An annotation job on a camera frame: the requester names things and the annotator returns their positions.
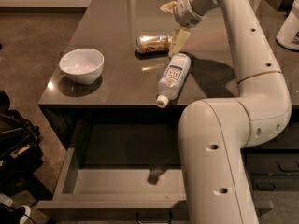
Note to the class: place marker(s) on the open grey top drawer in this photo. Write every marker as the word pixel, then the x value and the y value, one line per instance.
pixel 131 165

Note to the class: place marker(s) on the closed dark lower drawers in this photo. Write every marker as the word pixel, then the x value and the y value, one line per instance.
pixel 274 166

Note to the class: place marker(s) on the clear plastic water bottle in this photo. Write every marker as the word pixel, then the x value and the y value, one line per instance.
pixel 172 80

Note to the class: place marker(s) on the black equipment case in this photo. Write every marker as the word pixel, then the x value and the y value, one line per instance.
pixel 19 140

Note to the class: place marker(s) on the metal drawer handle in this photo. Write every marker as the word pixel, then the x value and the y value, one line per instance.
pixel 154 216

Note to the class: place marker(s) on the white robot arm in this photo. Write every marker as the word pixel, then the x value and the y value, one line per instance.
pixel 213 131

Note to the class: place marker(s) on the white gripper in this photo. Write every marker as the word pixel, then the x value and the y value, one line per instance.
pixel 186 12

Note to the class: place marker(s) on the white shoe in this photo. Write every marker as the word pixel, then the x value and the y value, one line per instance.
pixel 10 215

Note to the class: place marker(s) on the white ceramic bowl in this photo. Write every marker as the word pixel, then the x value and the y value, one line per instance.
pixel 82 66

